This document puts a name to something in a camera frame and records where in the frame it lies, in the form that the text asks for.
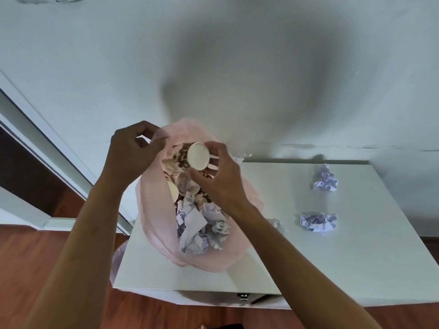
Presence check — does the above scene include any white cabinet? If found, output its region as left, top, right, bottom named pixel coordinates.
left=112, top=160, right=439, bottom=309

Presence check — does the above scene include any white floor vent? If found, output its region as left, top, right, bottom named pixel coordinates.
left=43, top=218, right=77, bottom=231

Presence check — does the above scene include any person's right forearm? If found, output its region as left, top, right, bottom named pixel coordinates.
left=230, top=201, right=383, bottom=329

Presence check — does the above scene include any person's right hand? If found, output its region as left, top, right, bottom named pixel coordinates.
left=189, top=141, right=254, bottom=217

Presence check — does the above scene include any pink plastic bag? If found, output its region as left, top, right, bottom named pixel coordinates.
left=135, top=117, right=265, bottom=273

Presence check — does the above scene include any pale plastic bag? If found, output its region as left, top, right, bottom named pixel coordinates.
left=110, top=240, right=130, bottom=285

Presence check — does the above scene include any pile of crumpled papers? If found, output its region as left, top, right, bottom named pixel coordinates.
left=174, top=191, right=232, bottom=255

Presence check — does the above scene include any white door frame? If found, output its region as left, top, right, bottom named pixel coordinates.
left=0, top=70, right=134, bottom=236

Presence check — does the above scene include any brown patterned paper cup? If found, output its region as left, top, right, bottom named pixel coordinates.
left=171, top=142, right=211, bottom=170

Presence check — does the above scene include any person's left forearm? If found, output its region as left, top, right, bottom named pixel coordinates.
left=22, top=175, right=142, bottom=329

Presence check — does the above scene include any person's left hand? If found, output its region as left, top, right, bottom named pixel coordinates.
left=102, top=120, right=169, bottom=186

